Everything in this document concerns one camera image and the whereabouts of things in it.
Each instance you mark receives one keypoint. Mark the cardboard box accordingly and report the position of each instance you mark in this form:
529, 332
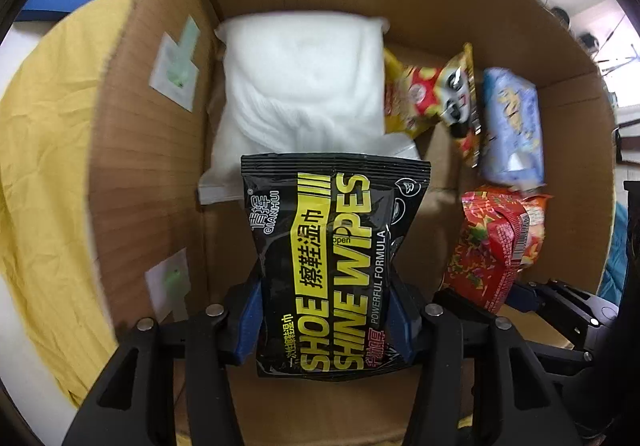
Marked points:
150, 176

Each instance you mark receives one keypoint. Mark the light blue tissue packet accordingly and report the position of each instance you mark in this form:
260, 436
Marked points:
510, 126

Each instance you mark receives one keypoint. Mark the red packet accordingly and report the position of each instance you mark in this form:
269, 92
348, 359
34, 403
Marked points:
480, 251

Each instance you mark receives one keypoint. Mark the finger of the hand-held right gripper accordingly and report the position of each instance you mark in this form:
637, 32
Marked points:
560, 351
565, 306

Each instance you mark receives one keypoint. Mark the white packet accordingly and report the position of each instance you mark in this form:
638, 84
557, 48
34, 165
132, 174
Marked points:
300, 76

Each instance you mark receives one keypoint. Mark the yellow panda snack packet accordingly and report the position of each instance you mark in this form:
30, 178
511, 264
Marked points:
425, 96

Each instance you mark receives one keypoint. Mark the blue beanbag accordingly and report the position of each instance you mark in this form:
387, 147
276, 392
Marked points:
617, 251

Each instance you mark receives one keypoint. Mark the black wipes packet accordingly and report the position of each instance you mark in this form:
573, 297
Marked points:
325, 236

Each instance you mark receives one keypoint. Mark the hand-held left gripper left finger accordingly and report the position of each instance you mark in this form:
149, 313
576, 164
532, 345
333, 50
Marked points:
247, 321

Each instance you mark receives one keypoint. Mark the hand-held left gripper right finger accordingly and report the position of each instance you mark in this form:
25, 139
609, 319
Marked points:
402, 321

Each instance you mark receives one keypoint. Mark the yellow tablecloth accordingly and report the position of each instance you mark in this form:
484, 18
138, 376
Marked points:
45, 176

